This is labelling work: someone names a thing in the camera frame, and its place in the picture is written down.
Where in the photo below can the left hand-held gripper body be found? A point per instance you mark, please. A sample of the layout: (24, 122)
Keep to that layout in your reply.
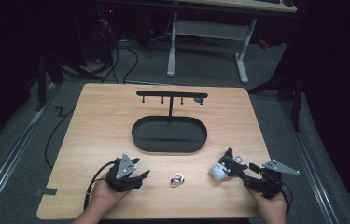
(125, 168)

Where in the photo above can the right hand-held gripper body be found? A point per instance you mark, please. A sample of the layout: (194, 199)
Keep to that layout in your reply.
(269, 183)

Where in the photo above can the black oval stand base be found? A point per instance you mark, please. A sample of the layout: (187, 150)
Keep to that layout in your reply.
(169, 137)

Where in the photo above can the person's right hand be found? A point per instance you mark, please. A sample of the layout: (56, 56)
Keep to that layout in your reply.
(270, 208)

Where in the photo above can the person's left hand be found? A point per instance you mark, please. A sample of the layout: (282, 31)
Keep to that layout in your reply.
(107, 196)

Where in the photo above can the silver metal key rings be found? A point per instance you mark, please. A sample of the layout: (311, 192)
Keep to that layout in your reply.
(176, 180)

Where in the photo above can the dark metal stand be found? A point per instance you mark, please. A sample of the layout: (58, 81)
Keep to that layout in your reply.
(43, 84)
(294, 99)

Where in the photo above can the black tape strip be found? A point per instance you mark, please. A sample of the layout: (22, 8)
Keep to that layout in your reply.
(47, 191)

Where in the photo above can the metal floor rail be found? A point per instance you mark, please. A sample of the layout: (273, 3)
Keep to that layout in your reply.
(11, 149)
(306, 158)

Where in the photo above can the white metal frame desk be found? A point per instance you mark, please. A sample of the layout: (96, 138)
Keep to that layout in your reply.
(208, 29)

